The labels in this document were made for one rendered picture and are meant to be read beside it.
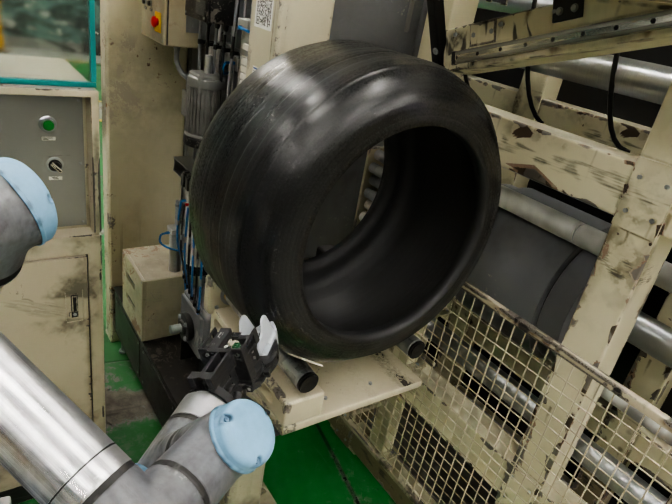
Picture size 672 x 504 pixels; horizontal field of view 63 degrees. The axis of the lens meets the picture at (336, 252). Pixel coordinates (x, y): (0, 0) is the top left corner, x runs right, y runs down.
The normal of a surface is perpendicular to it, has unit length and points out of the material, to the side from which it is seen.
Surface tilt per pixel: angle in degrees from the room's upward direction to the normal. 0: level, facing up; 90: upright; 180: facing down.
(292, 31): 90
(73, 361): 90
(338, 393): 0
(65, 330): 90
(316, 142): 61
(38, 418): 29
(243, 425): 40
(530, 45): 90
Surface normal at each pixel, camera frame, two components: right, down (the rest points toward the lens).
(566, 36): -0.82, 0.12
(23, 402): 0.41, -0.57
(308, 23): 0.55, 0.44
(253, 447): 0.71, -0.47
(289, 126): -0.37, -0.33
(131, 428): 0.16, -0.89
